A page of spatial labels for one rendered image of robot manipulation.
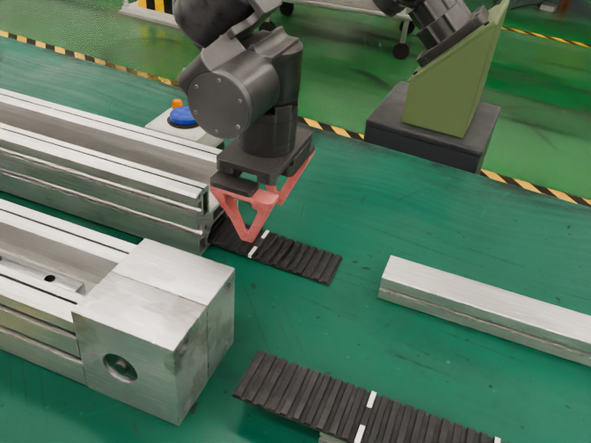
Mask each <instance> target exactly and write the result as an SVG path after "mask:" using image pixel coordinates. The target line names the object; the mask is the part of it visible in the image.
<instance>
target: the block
mask: <svg viewBox="0 0 591 443"><path fill-rule="evenodd" d="M234 300H235V268H233V267H230V266H227V265H223V264H220V263H218V262H215V261H213V260H210V259H207V258H203V257H200V256H197V255H194V254H192V253H189V252H186V251H182V250H179V249H176V248H173V247H171V246H168V245H165V244H162V243H158V242H155V241H152V240H149V239H147V238H144V239H143V240H142V241H141V242H140V243H139V244H138V245H137V246H136V247H135V248H134V249H133V250H132V251H131V252H130V253H129V254H128V255H127V256H126V257H125V258H124V259H123V260H122V261H121V262H120V263H119V264H118V265H117V266H116V267H114V268H113V269H112V272H110V273H108V274H107V275H106V276H105V277H104V278H103V279H102V280H101V281H100V282H99V283H98V284H97V285H96V286H95V287H94V288H93V289H92V290H91V291H90V292H89V293H88V294H87V295H86V296H85V297H84V298H83V299H82V300H81V301H80V302H79V303H78V304H77V305H76V306H75V307H74V308H73V309H72V310H71V311H70V313H71V316H72V320H73V324H74V328H75V332H76V335H77V342H78V346H79V351H80V354H81V358H82V362H83V366H84V373H85V377H86V380H87V384H88V388H90V389H93V390H96V391H98V392H99V393H102V394H104V395H106V396H110V397H111V398H114V399H116V400H118V401H121V402H123V403H126V404H128V405H131V406H133V407H135V408H137V409H139V410H143V411H145V412H147V413H149V414H151V415H153V416H156V417H158V418H162V419H163V420H165V421H168V422H170V423H172V424H175V425H178V426H180V424H181V422H182V421H183V419H184V418H185V416H186V414H187V413H188V411H190V409H191V407H192V406H193V404H194V402H195V401H196V399H197V398H198V396H199V394H200V393H201V391H202V390H203V389H204V387H205V386H206V384H207V383H208V380H209V379H210V377H211V376H212V374H213V373H214V371H215V370H216V368H217V367H218V365H219V364H220V362H221V361H222V359H223V357H224V356H225V354H226V352H227V351H228V350H229V349H230V347H231V345H232V344H233V342H234Z"/></svg>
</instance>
